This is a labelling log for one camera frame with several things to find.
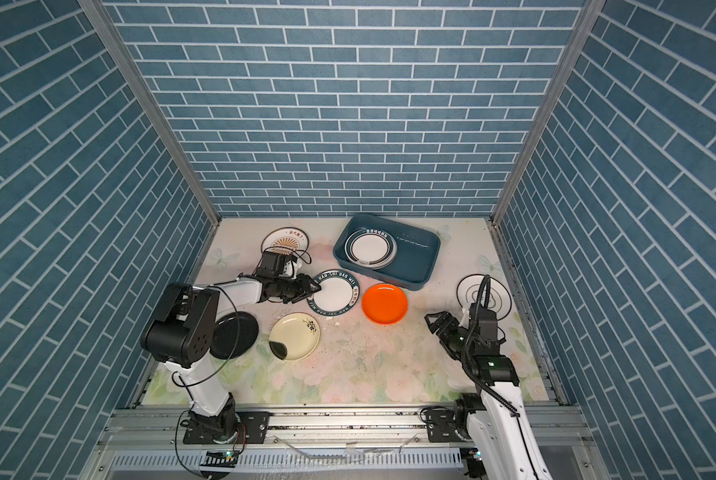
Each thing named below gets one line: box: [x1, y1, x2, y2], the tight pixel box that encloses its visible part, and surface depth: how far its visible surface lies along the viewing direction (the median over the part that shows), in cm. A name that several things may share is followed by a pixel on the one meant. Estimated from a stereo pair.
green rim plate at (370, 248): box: [344, 227, 398, 270], surface depth 111 cm
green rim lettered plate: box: [306, 269, 360, 317], surface depth 99 cm
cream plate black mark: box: [268, 312, 321, 361], surface depth 91 cm
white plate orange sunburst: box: [261, 226, 311, 264], surface depth 115 cm
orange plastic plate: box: [362, 283, 409, 325], surface depth 98 cm
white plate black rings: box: [456, 274, 512, 321], surface depth 101 cm
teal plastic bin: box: [333, 213, 441, 292], surface depth 111 cm
